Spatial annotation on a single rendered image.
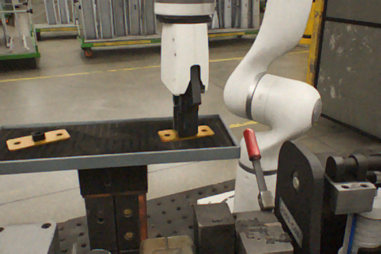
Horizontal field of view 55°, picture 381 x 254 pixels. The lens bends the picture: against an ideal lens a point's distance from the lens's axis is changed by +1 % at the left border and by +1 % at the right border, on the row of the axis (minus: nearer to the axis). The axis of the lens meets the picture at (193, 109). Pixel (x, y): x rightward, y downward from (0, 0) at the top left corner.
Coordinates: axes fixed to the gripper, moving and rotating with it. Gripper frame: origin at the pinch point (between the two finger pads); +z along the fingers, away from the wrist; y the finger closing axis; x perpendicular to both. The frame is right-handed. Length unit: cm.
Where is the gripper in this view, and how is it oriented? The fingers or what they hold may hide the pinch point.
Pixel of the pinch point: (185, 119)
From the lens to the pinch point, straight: 56.4
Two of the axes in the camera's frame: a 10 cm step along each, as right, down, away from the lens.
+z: 0.0, 9.4, 3.4
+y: 3.0, 3.3, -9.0
